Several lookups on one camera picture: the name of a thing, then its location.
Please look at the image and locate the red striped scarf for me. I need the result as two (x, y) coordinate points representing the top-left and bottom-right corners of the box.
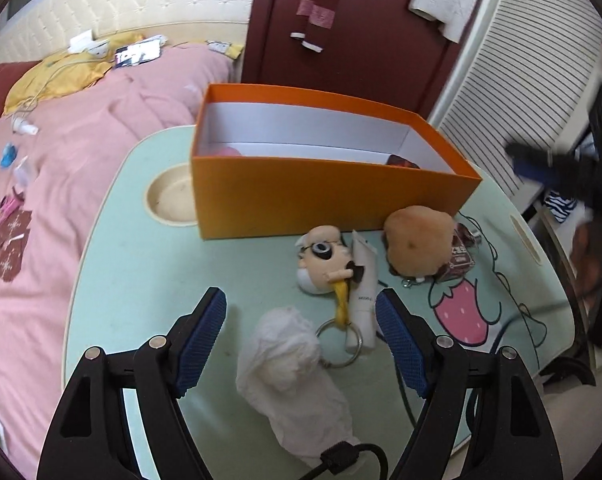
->
(290, 0), (346, 53)

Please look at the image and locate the white charging cable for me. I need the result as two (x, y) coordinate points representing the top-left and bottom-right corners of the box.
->
(16, 55), (102, 116)

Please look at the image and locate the brown card box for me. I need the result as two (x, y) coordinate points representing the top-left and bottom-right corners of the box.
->
(436, 225), (476, 281)

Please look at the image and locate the white tissue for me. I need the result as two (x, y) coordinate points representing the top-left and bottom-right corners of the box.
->
(236, 305), (362, 468)

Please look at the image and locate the yellow pillow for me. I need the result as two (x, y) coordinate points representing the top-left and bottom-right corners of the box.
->
(3, 30), (146, 113)

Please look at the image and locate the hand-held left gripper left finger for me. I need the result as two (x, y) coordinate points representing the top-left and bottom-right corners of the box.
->
(37, 286), (228, 480)

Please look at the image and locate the cartoon doll keychain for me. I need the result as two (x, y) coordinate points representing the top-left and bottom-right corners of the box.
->
(295, 225), (369, 368)

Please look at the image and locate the mint green cartoon desktop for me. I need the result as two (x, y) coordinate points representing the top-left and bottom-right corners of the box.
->
(63, 122), (576, 480)

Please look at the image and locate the brown snowflake pouch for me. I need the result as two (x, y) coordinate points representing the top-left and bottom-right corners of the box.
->
(0, 209), (34, 281)

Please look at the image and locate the pink blanket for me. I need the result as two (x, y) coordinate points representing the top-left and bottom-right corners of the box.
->
(0, 42), (236, 480)

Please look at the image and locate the white knit sweater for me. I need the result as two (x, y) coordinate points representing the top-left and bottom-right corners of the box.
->
(401, 0), (486, 43)

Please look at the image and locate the white charger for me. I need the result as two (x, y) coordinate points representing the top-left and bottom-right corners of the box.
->
(68, 31), (109, 58)

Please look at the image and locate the dark brown item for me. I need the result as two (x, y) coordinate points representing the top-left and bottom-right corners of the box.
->
(385, 154), (422, 170)

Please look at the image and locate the brown plush bun toy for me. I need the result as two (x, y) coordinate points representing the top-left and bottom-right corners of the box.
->
(383, 206), (456, 281)

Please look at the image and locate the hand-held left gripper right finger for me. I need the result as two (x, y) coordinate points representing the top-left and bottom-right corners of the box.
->
(376, 287), (564, 480)

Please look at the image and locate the smartphone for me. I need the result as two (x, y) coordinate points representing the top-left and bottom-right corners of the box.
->
(115, 37), (164, 68)

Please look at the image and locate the dark red door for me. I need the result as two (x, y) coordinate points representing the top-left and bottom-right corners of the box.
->
(241, 0), (486, 126)

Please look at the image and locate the orange cardboard box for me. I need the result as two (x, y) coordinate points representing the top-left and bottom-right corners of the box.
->
(190, 83), (483, 241)

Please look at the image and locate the white cream tube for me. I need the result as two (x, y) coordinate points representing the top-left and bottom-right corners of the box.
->
(345, 230), (379, 353)

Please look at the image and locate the dark red pillow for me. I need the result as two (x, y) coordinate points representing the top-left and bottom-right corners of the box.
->
(0, 60), (42, 133)

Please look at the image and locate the black cable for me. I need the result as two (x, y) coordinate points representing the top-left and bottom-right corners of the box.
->
(293, 441), (390, 480)

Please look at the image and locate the white louvered closet door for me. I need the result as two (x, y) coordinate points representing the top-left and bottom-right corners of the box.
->
(428, 0), (602, 206)

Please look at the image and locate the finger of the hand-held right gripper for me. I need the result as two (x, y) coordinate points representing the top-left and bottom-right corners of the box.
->
(505, 141), (599, 201)

